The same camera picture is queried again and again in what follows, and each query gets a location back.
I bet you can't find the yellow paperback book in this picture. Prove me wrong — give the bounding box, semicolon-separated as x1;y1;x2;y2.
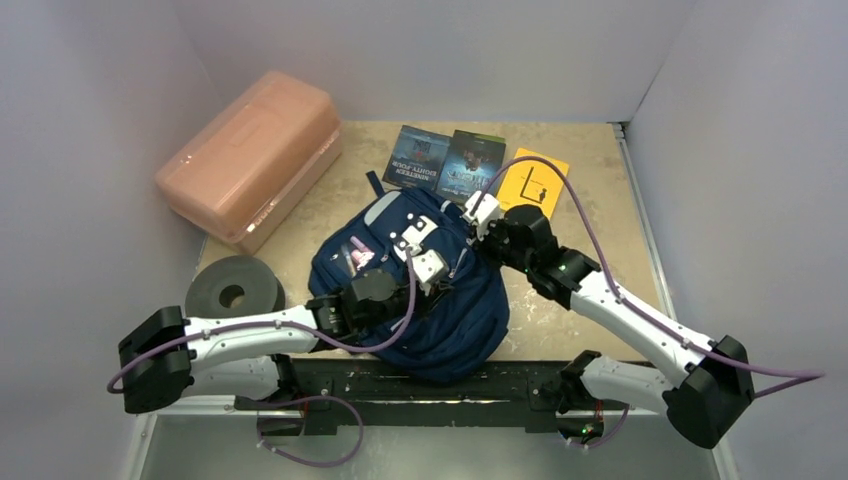
496;161;564;219

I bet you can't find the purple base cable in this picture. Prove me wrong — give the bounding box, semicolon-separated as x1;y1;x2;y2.
564;404;631;450
255;395;366;468

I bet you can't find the navy blue student backpack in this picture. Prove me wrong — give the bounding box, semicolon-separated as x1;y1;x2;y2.
308;172;510;383

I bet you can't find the translucent pink storage box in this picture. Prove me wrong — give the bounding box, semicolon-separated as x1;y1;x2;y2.
155;71;342;254

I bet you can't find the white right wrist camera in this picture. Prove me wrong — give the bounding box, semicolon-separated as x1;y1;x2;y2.
462;190;503;240

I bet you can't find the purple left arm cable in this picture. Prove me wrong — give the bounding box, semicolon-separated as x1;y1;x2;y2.
106;251;419;395

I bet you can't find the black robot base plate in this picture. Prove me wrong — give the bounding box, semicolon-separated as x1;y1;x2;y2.
234;359;624;440

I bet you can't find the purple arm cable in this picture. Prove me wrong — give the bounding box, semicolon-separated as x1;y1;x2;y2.
473;156;826;399
106;251;419;395

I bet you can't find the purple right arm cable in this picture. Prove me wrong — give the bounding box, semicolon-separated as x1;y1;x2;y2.
473;156;826;399

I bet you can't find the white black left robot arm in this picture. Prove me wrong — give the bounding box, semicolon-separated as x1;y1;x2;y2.
107;268;418;414

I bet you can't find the dark blue paperback book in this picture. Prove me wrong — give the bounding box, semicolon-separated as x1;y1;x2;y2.
434;130;506;205

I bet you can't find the grey round disc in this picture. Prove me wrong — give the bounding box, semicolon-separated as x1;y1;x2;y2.
184;255;286;319

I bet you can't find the Nineteen Eighty-Four paperback book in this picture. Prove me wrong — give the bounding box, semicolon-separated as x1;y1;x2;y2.
382;125;451;191

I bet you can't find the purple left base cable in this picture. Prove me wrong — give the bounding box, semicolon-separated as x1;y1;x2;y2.
255;395;366;468

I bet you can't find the pink highlighter marker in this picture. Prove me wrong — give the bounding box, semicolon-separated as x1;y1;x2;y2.
339;236;374;276

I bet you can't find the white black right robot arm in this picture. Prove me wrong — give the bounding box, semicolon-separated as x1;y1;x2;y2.
463;196;755;449

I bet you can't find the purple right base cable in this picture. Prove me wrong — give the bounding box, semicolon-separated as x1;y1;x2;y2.
564;404;631;450

